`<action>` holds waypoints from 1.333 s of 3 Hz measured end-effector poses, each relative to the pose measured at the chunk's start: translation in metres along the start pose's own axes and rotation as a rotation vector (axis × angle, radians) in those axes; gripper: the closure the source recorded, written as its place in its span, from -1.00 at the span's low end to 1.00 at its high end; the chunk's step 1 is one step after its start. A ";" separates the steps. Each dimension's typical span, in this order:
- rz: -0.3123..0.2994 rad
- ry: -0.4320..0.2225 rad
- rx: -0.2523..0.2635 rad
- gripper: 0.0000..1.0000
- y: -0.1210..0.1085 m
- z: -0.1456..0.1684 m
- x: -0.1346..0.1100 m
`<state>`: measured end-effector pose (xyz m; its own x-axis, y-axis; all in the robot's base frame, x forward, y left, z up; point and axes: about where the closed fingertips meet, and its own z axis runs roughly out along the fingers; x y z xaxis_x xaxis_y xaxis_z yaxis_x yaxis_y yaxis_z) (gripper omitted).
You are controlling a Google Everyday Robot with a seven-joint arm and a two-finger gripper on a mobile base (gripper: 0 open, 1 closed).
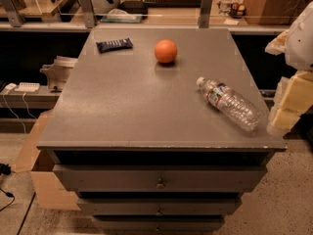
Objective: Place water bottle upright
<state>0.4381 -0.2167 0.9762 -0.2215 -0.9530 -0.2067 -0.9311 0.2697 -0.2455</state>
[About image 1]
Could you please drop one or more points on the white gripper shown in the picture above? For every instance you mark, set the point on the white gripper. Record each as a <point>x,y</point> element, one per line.
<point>300,43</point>

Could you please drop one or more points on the clear plastic water bottle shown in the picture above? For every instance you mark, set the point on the clear plastic water bottle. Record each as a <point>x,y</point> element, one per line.
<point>233,105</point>

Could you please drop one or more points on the clear bottle on shelf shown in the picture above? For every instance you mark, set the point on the clear bottle on shelf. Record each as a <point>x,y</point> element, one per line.
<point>225,7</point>

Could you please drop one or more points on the orange ball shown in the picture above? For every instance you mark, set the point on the orange ball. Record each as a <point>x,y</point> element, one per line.
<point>166,51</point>

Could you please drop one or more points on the grey drawer cabinet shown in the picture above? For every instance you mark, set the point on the grey drawer cabinet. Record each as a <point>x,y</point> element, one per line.
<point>139,145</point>

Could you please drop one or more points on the black keyboard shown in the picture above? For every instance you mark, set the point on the black keyboard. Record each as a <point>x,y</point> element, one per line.
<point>173,3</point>

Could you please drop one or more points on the black bowl on shelf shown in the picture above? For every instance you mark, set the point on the black bowl on shelf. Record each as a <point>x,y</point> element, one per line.
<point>134,7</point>

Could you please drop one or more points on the dark blue snack bar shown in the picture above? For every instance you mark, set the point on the dark blue snack bar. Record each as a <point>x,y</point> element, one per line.
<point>112,45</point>

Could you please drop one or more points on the white power strip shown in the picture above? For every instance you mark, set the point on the white power strip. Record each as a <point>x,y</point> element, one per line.
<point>27,87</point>

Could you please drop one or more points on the cardboard box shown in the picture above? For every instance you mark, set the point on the cardboard box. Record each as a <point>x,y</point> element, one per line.
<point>50,192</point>

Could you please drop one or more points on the white plastic bracket part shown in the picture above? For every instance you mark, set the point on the white plastic bracket part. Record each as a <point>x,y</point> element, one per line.
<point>58,72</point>

